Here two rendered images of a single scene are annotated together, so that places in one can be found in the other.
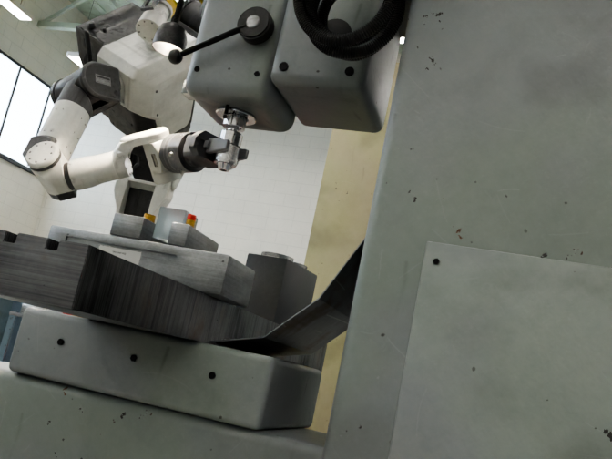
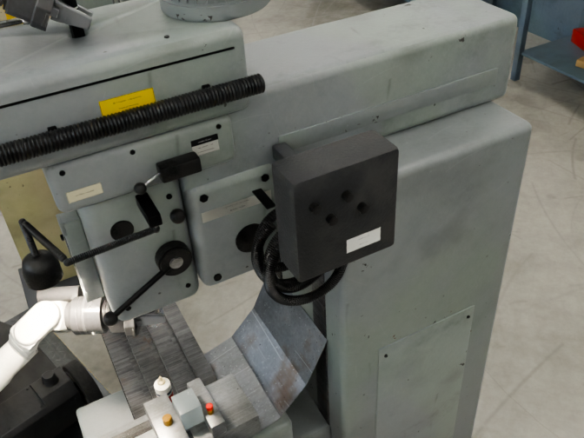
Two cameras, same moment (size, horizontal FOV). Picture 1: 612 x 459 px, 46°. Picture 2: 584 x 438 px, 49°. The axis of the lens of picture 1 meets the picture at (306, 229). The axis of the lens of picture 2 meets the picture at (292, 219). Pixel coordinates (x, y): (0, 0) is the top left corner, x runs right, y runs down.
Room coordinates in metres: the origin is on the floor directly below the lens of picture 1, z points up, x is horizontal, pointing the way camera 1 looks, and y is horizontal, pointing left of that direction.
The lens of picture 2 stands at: (0.44, 0.67, 2.28)
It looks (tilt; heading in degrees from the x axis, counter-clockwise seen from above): 38 degrees down; 317
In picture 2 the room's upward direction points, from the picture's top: 4 degrees counter-clockwise
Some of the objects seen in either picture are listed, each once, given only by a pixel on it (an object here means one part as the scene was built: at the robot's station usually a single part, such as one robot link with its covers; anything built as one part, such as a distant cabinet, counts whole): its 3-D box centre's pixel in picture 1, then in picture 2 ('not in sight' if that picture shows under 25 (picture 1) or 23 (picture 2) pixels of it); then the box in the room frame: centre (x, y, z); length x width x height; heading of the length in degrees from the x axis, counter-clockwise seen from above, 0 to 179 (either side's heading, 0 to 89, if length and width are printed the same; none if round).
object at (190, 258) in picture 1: (153, 256); (180, 429); (1.31, 0.26, 0.97); 0.35 x 0.15 x 0.11; 74
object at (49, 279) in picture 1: (199, 323); (170, 388); (1.50, 0.17, 0.87); 1.24 x 0.23 x 0.08; 162
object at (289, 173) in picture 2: not in sight; (338, 208); (1.02, 0.01, 1.62); 0.20 x 0.09 x 0.21; 72
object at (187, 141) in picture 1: (199, 152); (113, 314); (1.50, 0.26, 1.23); 0.13 x 0.12 x 0.10; 137
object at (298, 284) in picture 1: (277, 295); not in sight; (1.98, 0.04, 1.01); 0.22 x 0.12 x 0.20; 155
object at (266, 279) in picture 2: (353, 10); (289, 246); (1.17, 0.00, 1.45); 0.18 x 0.16 x 0.21; 72
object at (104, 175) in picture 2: not in sight; (129, 136); (1.42, 0.15, 1.68); 0.34 x 0.24 x 0.10; 72
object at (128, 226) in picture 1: (145, 235); (167, 426); (1.32, 0.29, 1.00); 0.15 x 0.06 x 0.04; 164
